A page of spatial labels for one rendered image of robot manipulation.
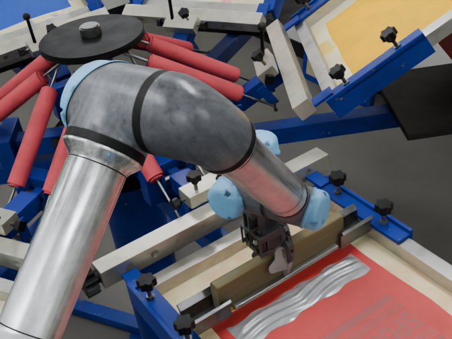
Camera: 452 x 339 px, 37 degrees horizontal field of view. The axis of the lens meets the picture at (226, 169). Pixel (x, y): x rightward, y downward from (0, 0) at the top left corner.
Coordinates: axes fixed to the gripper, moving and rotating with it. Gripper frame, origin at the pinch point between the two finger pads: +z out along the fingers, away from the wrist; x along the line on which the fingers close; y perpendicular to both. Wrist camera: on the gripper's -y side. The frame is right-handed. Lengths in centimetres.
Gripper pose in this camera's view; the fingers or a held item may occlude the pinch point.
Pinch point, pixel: (280, 264)
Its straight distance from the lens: 153.8
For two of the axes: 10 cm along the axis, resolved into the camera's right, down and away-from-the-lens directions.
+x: 5.6, 4.2, -7.1
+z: 1.2, 8.1, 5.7
